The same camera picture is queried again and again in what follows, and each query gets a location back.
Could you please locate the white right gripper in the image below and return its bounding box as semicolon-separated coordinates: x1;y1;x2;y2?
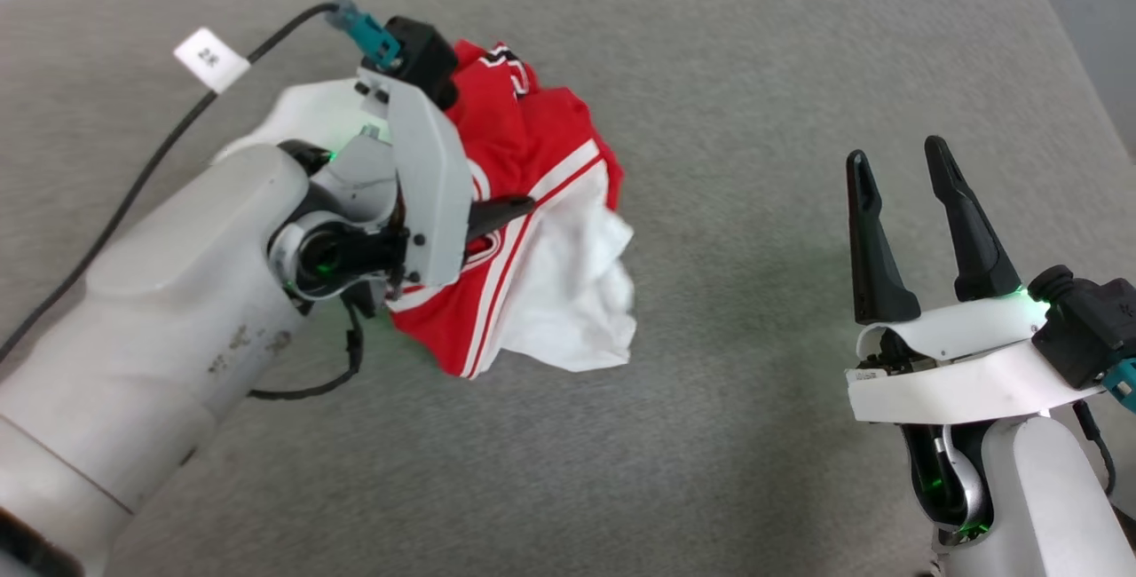
845;135;1106;425

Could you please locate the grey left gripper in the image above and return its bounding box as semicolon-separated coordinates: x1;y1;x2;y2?
357;67;537;291

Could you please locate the red and white garment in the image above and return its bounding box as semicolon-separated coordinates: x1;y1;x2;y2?
386;38;638;380

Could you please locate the black cable with teal plug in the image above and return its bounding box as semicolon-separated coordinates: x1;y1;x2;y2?
1069;357;1136;498
0;0;402;365

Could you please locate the white cable label tag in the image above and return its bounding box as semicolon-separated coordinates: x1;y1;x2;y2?
173;27;251;95

